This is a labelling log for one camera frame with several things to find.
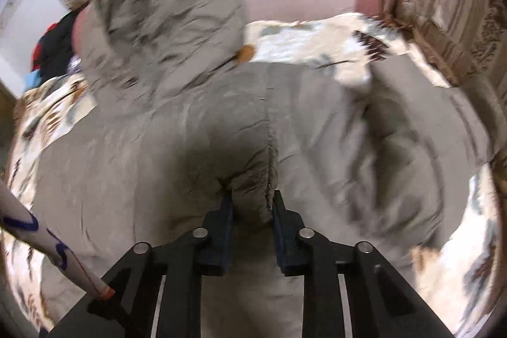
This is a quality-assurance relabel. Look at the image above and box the leaf pattern beige blanket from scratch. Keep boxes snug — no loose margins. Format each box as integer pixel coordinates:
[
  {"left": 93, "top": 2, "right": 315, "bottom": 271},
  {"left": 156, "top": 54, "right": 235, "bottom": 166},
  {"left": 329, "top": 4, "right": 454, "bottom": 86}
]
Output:
[{"left": 1, "top": 13, "right": 503, "bottom": 337}]

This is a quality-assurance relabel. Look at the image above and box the striped floral side cushion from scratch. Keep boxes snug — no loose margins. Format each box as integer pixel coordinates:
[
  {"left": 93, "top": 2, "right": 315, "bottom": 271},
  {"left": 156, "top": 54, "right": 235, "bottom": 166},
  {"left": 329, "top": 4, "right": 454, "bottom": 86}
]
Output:
[{"left": 386, "top": 0, "right": 507, "bottom": 165}]

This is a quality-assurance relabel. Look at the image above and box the pile of dark clothes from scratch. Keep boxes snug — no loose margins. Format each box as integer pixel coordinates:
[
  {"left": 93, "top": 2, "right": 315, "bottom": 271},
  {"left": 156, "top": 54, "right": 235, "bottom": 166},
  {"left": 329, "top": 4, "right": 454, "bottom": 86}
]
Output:
[{"left": 24, "top": 7, "right": 83, "bottom": 92}]

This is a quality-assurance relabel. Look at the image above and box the olive quilted hooded jacket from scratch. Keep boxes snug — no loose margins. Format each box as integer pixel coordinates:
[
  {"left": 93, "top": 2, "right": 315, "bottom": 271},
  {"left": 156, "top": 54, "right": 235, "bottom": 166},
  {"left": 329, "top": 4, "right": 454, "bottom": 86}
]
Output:
[{"left": 33, "top": 0, "right": 506, "bottom": 337}]

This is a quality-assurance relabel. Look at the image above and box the white patterned sleeve forearm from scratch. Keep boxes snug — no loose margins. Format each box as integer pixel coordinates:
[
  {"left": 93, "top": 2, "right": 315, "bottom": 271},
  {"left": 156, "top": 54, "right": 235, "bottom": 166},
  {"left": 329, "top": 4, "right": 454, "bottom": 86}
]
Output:
[{"left": 1, "top": 182, "right": 114, "bottom": 300}]

